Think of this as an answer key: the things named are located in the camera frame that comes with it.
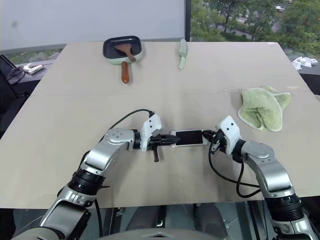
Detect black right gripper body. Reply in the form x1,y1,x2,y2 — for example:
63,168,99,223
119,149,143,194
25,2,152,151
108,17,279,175
209,129,227,154

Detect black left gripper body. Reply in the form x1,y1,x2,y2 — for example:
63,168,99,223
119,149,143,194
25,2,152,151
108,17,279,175
148,134,163,164

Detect white smartphone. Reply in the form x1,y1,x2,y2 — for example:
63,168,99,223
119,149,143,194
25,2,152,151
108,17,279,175
171,129,208,148

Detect green terry towel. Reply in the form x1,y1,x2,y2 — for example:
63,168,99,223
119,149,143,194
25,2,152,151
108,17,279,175
236,85,292,133

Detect dark rounded shape under table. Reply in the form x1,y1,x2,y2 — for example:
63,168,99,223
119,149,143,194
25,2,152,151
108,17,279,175
194,203,229,239

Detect pale green brush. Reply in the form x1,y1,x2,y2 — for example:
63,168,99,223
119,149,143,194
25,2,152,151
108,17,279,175
177,38,189,71

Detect grey robot torso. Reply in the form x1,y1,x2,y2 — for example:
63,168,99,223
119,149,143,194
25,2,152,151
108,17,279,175
14,225,226,240

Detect brown wooden spatula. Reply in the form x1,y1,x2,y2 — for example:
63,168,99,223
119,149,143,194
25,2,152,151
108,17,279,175
113,43,137,63

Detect white crumpled wrapping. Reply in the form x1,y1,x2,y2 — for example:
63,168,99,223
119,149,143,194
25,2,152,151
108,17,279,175
291,56,319,72

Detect green trees outside window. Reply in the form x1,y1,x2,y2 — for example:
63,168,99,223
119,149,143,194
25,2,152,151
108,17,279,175
190,0,320,61

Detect white power strip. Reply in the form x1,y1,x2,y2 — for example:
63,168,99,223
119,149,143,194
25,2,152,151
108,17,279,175
22,63,45,76

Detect white roller blind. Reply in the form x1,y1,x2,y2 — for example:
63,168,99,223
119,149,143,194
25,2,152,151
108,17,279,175
0,0,186,53

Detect dark grey side table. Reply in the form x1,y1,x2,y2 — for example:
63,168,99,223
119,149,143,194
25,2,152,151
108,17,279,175
6,62,55,86

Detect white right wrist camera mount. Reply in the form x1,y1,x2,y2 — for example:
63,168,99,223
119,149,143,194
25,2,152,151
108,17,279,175
216,115,243,154

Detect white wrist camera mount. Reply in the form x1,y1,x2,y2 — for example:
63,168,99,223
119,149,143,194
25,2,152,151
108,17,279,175
139,114,164,152
216,115,243,154

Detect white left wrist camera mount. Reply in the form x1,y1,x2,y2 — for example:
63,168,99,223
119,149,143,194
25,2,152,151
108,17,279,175
139,114,164,152

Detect green square pan, wooden handle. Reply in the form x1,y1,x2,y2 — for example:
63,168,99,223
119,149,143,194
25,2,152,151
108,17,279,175
102,35,146,85

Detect dark window frame post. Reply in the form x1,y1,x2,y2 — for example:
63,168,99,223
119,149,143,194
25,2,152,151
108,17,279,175
184,0,192,43

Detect black cord by power strip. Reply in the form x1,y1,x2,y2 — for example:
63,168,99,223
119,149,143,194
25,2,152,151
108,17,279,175
6,68,27,85

